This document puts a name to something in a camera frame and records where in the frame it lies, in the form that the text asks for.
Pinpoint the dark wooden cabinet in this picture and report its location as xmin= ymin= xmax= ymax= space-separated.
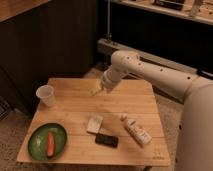
xmin=0 ymin=0 xmax=98 ymax=115

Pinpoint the black rectangular case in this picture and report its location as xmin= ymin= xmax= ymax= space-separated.
xmin=95 ymin=134 xmax=119 ymax=148

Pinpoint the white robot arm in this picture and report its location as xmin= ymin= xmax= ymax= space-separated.
xmin=92 ymin=50 xmax=213 ymax=171

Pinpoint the green plate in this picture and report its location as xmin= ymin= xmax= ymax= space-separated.
xmin=27 ymin=123 xmax=67 ymax=161

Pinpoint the small wooden table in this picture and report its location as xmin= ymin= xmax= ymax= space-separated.
xmin=16 ymin=77 xmax=172 ymax=171

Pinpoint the wooden shelf with clutter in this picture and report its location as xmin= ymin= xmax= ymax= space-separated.
xmin=112 ymin=0 xmax=213 ymax=26

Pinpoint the translucent plastic cup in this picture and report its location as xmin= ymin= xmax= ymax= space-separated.
xmin=36 ymin=85 xmax=55 ymax=107

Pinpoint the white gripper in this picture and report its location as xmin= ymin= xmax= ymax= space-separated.
xmin=90 ymin=69 xmax=122 ymax=96

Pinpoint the orange carrot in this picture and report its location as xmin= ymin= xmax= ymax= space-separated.
xmin=47 ymin=132 xmax=55 ymax=157

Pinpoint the vertical metal pole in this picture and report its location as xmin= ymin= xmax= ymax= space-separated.
xmin=107 ymin=0 xmax=111 ymax=42

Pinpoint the white plastic bottle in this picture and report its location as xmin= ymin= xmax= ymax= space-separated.
xmin=120 ymin=114 xmax=152 ymax=146

